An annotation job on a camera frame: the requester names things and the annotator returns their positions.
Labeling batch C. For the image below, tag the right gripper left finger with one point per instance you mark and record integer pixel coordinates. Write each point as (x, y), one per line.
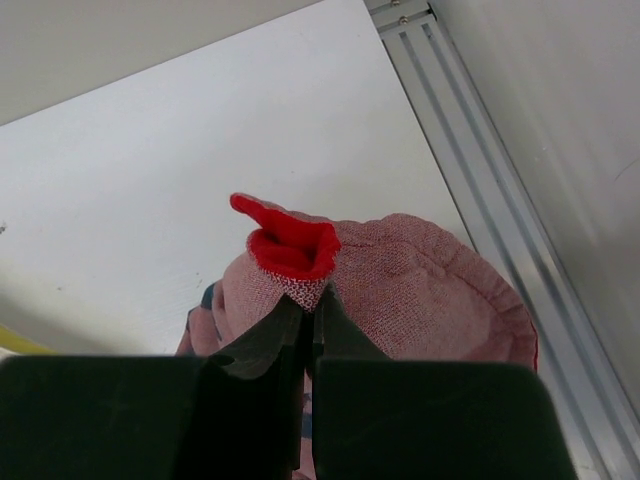
(258, 392)

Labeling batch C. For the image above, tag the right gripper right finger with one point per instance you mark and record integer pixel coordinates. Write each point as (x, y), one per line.
(339, 349)

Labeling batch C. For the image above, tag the cream yellow pillow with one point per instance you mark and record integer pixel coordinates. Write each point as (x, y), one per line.
(12, 343)

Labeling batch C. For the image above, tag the aluminium rail right side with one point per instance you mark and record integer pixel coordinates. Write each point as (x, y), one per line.
(601, 428)

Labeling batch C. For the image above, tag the pink red printed pillowcase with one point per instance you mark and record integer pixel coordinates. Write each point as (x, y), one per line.
(457, 396)

